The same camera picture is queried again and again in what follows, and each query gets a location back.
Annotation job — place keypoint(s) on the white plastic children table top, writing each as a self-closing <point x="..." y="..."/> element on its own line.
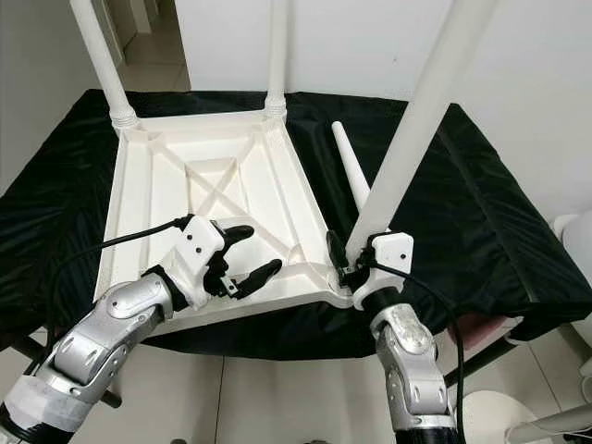
<point x="213" y="185"/>

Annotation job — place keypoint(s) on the white plastic table leg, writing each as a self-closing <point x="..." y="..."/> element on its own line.
<point x="350" y="162"/>
<point x="105" y="65"/>
<point x="277" y="55"/>
<point x="416" y="129"/>

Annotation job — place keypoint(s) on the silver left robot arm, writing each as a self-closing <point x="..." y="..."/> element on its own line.
<point x="102" y="342"/>

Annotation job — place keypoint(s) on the black cloth table cover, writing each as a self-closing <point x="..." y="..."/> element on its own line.
<point x="472" y="259"/>

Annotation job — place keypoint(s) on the black metal table leg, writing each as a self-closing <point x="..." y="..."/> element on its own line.
<point x="481" y="363"/>
<point x="109" y="400"/>

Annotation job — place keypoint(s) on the white round stool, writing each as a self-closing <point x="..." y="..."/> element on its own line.
<point x="495" y="416"/>

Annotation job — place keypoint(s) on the white rounded plastic object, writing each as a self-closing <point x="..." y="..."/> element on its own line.
<point x="575" y="268"/>

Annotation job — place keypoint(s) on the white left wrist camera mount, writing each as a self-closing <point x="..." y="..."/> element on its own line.
<point x="196" y="252"/>

